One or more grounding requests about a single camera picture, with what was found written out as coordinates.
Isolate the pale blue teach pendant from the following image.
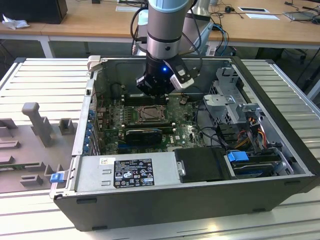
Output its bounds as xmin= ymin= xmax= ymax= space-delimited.
xmin=197 ymin=22 xmax=215 ymax=55

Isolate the crumpled white paper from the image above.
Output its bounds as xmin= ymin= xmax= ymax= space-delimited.
xmin=1 ymin=13 xmax=30 ymax=31

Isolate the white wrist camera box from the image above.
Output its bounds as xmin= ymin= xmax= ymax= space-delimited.
xmin=169 ymin=59 xmax=201 ymax=90

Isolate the wooden desk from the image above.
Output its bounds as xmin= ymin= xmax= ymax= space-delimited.
xmin=0 ymin=0 xmax=320 ymax=58

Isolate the blue disk carrier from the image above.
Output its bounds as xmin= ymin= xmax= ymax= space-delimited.
xmin=226 ymin=150 xmax=281 ymax=179

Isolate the black plastic shroud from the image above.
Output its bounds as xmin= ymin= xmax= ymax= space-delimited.
xmin=173 ymin=147 xmax=232 ymax=183

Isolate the white flat sheet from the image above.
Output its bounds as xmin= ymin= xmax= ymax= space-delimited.
xmin=246 ymin=12 xmax=281 ymax=21

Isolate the dark hard disk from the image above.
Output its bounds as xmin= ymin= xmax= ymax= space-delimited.
xmin=233 ymin=162 xmax=273 ymax=177

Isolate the CPU socket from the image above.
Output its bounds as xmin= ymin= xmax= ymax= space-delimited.
xmin=134 ymin=104 xmax=168 ymax=125

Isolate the silver power supply with label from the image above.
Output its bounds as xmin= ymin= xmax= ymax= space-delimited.
xmin=73 ymin=151 xmax=181 ymax=193

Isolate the black cylinder component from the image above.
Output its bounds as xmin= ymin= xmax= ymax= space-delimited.
xmin=110 ymin=83 xmax=124 ymax=98

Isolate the white desk cable hatch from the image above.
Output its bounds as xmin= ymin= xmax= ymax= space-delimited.
xmin=116 ymin=5 xmax=138 ymax=12
xmin=237 ymin=6 xmax=270 ymax=13

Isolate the grey parts rack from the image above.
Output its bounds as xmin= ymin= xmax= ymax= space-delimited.
xmin=0 ymin=101 xmax=78 ymax=195

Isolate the metal CPU socket cover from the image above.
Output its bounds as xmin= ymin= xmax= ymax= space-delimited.
xmin=136 ymin=106 xmax=166 ymax=123

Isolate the green motherboard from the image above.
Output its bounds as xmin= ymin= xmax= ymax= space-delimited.
xmin=96 ymin=96 xmax=201 ymax=156

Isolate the open black PC case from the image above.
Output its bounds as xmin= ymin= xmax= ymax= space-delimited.
xmin=49 ymin=55 xmax=316 ymax=232

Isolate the light blue cable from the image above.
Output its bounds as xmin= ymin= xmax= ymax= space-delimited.
xmin=211 ymin=22 xmax=230 ymax=50

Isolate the black graphics card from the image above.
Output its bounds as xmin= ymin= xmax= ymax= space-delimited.
xmin=124 ymin=128 xmax=163 ymax=145

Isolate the black computer tower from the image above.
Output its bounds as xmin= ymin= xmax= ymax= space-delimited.
xmin=0 ymin=0 xmax=68 ymax=25

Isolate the metal CPU locking lever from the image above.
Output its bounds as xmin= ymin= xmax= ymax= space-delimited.
xmin=134 ymin=120 xmax=168 ymax=125
xmin=134 ymin=104 xmax=167 ymax=109

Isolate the silver metal drive cage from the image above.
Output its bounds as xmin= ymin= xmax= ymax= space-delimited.
xmin=202 ymin=66 xmax=266 ymax=126

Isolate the yellow red wire bundle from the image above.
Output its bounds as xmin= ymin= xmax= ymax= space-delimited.
xmin=237 ymin=119 xmax=266 ymax=148

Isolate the black camera cable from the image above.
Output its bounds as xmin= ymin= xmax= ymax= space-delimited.
xmin=181 ymin=7 xmax=205 ymax=76

